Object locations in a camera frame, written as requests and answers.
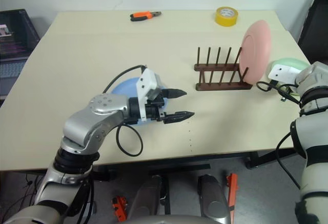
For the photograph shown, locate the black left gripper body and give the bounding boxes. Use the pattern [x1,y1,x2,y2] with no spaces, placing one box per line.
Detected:
[145,88,170,125]

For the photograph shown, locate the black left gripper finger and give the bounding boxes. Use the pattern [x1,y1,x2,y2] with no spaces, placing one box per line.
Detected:
[163,111,196,125]
[167,88,188,100]

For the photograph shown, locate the pink plate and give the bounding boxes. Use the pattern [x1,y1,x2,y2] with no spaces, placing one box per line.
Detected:
[238,19,272,86]

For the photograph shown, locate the brown wooden dish rack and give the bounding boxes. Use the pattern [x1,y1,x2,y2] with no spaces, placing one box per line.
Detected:
[193,46,254,92]

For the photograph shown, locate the blue plate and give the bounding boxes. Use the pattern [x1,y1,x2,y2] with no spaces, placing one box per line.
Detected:
[110,77,169,127]

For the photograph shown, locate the orange black pliers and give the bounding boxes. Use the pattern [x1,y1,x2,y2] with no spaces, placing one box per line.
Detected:
[129,11,162,23]

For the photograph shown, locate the grey rounded robot foot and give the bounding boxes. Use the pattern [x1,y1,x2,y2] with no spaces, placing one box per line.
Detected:
[198,174,231,219]
[129,174,165,217]

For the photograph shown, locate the yellow tape roll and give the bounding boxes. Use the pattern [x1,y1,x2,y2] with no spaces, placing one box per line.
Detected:
[214,6,239,28]

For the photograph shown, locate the orange clamp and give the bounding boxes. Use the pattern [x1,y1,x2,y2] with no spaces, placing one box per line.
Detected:
[225,172,239,224]
[111,195,129,221]

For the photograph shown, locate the silver robot torso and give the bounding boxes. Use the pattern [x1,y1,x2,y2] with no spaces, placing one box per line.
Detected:
[127,214,229,224]

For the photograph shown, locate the green plate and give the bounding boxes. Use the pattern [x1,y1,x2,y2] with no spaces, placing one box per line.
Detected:
[267,57,310,97]

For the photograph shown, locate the black laptop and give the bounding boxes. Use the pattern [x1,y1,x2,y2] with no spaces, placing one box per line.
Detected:
[0,9,41,99]

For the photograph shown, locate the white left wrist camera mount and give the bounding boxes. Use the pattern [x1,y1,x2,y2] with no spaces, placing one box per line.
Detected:
[135,66,161,121]

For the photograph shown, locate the black table frame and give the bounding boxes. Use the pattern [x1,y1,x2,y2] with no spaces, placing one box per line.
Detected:
[88,150,260,181]

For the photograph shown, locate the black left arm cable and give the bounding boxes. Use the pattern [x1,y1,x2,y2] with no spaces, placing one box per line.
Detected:
[103,65,147,157]

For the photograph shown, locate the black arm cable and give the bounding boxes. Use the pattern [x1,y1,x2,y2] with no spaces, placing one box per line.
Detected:
[256,79,304,190]
[103,65,147,157]

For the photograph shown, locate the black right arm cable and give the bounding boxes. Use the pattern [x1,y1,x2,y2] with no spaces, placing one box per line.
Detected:
[256,79,304,190]

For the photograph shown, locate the thin black floor cables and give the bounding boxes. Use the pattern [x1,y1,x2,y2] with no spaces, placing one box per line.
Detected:
[0,174,35,211]

